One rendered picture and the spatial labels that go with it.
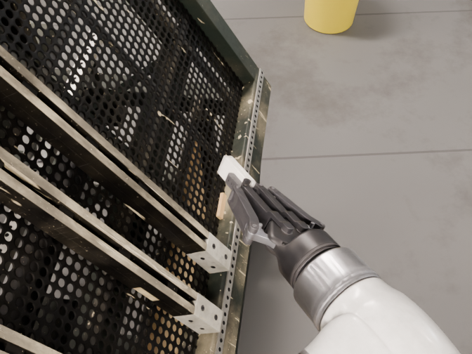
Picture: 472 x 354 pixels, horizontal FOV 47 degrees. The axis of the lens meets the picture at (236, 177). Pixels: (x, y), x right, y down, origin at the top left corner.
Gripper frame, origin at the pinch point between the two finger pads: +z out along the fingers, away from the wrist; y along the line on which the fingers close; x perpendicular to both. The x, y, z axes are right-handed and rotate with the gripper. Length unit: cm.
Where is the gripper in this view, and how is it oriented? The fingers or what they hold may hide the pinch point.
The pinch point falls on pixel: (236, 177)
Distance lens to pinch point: 77.8
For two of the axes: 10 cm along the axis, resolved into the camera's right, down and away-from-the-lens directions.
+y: 7.9, 0.4, 6.1
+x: 3.6, -8.3, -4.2
